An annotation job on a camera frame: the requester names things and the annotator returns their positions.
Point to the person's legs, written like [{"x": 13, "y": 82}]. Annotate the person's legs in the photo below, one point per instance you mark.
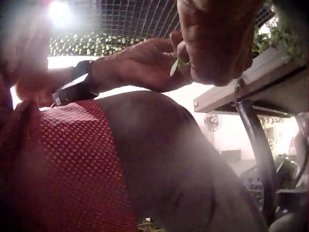
[{"x": 169, "y": 157}]

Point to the person's left hand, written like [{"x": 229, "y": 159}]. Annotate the person's left hand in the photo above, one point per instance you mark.
[{"x": 135, "y": 67}]

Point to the green leafy plants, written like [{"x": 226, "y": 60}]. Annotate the green leafy plants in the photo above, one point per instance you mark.
[{"x": 284, "y": 36}]

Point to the black wrist band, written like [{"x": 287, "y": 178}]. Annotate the black wrist band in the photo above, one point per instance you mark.
[{"x": 77, "y": 82}]

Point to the person's right thumb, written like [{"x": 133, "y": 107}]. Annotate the person's right thumb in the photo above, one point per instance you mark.
[{"x": 178, "y": 44}]

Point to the person's right fingers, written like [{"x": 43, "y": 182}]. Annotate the person's right fingers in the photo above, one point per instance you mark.
[{"x": 217, "y": 75}]

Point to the bright round lamp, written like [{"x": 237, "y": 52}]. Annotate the bright round lamp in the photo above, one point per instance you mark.
[{"x": 59, "y": 12}]

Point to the person's left fingers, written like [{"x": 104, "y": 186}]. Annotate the person's left fingers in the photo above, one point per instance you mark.
[{"x": 159, "y": 46}]

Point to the hanging green foliage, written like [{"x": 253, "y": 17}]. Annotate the hanging green foliage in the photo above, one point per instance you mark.
[{"x": 96, "y": 44}]

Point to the small green herb sprig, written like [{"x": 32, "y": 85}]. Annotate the small green herb sprig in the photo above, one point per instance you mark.
[{"x": 178, "y": 64}]

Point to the person's right hand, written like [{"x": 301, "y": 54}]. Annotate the person's right hand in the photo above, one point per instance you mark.
[{"x": 217, "y": 36}]

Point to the metal-edged wooden table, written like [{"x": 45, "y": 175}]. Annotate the metal-edged wooden table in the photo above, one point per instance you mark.
[{"x": 265, "y": 87}]

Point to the black tube table leg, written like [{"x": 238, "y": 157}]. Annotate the black tube table leg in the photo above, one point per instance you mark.
[{"x": 259, "y": 149}]

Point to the standing fan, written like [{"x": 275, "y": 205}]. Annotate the standing fan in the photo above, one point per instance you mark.
[{"x": 213, "y": 125}]

